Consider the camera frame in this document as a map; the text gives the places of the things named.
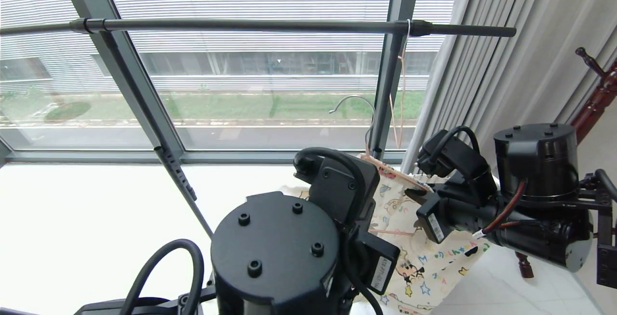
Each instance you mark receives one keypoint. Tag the cream printed garment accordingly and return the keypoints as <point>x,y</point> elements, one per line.
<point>434,267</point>

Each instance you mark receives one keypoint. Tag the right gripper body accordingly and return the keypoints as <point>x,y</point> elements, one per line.
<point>467,214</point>

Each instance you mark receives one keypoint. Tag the dark brown wooden coat stand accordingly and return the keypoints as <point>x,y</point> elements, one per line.
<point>597,103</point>

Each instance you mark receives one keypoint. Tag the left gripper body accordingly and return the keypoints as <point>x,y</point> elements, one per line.
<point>381,262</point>

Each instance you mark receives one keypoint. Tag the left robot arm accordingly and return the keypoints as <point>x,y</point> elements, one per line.
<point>274,247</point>

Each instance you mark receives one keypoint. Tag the black clothes rack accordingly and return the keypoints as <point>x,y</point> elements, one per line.
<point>241,25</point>

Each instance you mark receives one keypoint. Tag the beige curtain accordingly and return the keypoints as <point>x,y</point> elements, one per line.
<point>520,40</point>

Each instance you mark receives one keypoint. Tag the pink clothes hanger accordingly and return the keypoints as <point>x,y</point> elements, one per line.
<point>404,88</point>
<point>400,176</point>

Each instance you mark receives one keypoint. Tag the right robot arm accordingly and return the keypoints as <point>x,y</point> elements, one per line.
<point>540,161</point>

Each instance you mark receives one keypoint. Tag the window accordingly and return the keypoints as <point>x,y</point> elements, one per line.
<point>265,88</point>

